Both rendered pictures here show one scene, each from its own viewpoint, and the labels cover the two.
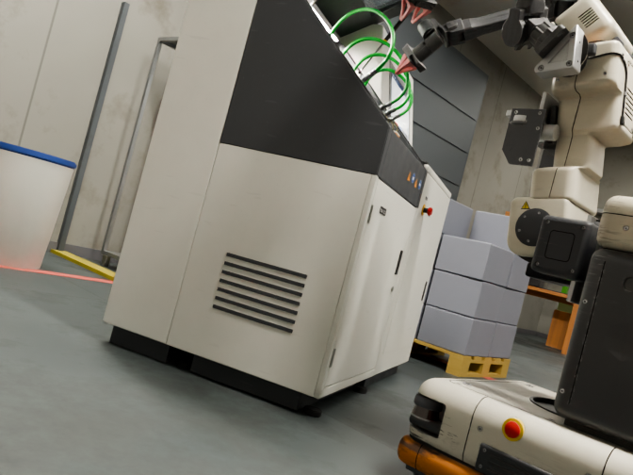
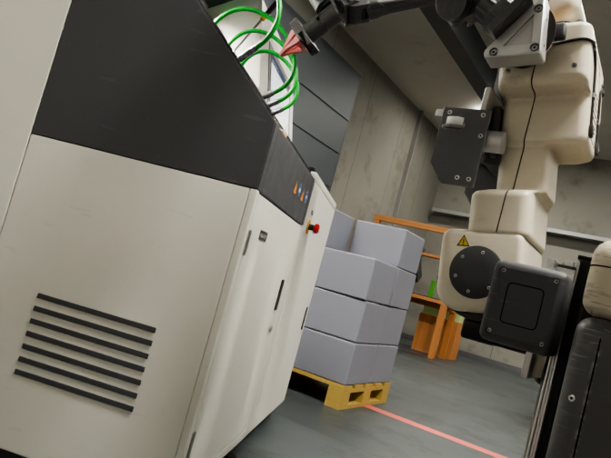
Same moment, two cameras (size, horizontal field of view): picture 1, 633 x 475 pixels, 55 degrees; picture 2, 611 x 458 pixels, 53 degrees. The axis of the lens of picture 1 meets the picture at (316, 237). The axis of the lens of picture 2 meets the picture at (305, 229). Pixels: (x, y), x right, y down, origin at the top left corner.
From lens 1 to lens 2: 0.56 m
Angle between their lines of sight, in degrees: 12
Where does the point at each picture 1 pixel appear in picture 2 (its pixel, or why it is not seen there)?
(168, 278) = not seen: outside the picture
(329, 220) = (189, 250)
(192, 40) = not seen: outside the picture
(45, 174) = not seen: outside the picture
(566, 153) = (515, 171)
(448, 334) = (327, 360)
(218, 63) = (32, 21)
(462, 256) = (344, 273)
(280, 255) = (116, 299)
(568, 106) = (518, 107)
